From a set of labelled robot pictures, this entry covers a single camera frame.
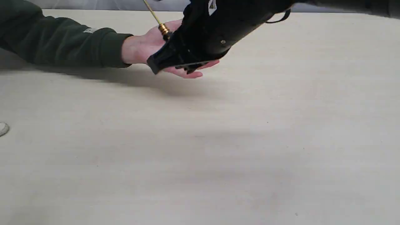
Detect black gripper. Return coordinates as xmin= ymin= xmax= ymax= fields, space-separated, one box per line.
xmin=146 ymin=0 xmax=295 ymax=75

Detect black and gold screwdriver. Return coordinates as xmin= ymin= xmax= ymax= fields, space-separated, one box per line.
xmin=143 ymin=0 xmax=173 ymax=42

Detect dark green sleeved forearm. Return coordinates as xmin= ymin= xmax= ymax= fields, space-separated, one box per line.
xmin=0 ymin=0 xmax=132 ymax=68

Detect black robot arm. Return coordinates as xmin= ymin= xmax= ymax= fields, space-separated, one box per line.
xmin=147 ymin=0 xmax=399 ymax=74

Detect open bare human hand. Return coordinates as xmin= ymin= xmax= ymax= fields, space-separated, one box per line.
xmin=121 ymin=19 xmax=220 ymax=79

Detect black looping cable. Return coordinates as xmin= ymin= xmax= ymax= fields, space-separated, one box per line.
xmin=265 ymin=9 xmax=292 ymax=24

